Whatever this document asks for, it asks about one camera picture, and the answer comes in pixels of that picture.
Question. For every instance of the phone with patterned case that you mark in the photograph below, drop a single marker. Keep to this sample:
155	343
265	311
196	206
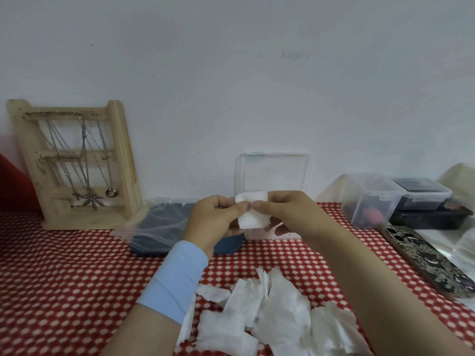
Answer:
426	259

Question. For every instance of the black tray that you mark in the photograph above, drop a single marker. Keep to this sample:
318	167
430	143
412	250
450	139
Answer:
426	219

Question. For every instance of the person's left hand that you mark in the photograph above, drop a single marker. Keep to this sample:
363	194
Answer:
209	222

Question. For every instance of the clear lidded plastic container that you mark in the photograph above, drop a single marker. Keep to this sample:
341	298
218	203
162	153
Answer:
367	189

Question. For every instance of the red framed mirror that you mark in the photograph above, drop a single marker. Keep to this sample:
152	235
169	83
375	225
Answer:
15	189

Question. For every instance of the person's right hand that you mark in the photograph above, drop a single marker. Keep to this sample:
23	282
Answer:
300	215

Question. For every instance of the red checkered tablecloth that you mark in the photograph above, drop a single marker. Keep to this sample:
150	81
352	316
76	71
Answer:
74	285

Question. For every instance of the light blue wristband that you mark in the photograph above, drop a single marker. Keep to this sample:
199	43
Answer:
174	281

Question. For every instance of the person's right forearm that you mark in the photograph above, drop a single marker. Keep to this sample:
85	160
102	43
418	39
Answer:
386	300

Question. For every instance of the pile of white cotton pads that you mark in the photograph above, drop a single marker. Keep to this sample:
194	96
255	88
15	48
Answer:
282	315

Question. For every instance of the beige plastic tub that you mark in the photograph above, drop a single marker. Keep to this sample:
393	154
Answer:
460	179

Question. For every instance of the clear cotton pad box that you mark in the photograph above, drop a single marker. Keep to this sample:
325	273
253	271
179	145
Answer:
274	170

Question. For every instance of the person's left forearm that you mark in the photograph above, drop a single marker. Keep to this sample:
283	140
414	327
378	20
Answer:
144	333

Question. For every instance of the clear plastic bag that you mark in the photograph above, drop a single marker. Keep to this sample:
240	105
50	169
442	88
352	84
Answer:
144	227

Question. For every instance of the pink makeup sponge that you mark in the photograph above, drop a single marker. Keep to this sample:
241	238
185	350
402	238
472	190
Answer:
371	216

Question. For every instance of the dark blue pouch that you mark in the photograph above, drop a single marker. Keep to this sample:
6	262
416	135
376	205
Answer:
230	246

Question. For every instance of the clear container with black contents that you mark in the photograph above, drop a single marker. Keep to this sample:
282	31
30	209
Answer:
421	192

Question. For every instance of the white cloth square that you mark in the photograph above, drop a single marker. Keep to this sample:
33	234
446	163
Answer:
252	220

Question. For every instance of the clear plastic water bottle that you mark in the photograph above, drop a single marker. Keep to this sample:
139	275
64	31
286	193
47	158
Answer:
467	246

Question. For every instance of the wooden jewelry stand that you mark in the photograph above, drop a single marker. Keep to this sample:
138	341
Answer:
124	159

